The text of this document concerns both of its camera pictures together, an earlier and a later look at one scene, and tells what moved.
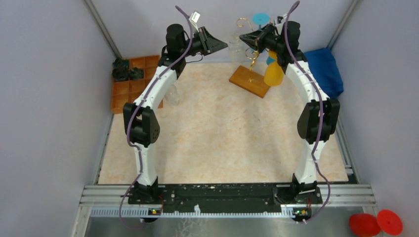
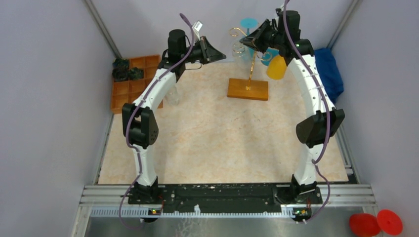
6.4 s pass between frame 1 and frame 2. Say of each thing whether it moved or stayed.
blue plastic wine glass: moved
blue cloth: stayed
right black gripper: stayed
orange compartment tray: stayed
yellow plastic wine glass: moved
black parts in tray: stayed
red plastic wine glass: stayed
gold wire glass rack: moved
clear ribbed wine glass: stayed
